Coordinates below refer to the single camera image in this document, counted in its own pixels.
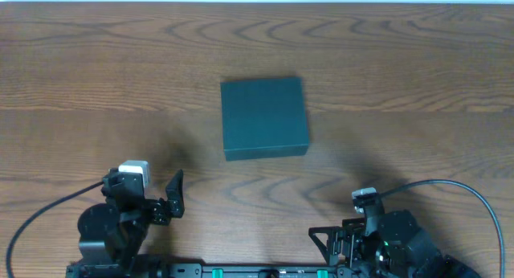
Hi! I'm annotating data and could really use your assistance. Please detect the black gift box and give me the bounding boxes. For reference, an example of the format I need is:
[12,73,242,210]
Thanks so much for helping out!
[220,76,310,161]

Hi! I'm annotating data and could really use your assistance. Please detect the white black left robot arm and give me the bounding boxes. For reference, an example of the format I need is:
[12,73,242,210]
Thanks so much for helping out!
[77,169,185,274]

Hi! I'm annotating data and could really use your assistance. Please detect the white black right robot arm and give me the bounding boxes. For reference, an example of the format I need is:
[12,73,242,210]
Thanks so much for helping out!
[308,187,479,278]

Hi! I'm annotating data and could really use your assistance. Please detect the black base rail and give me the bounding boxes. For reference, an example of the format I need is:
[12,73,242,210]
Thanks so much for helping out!
[65,255,396,278]

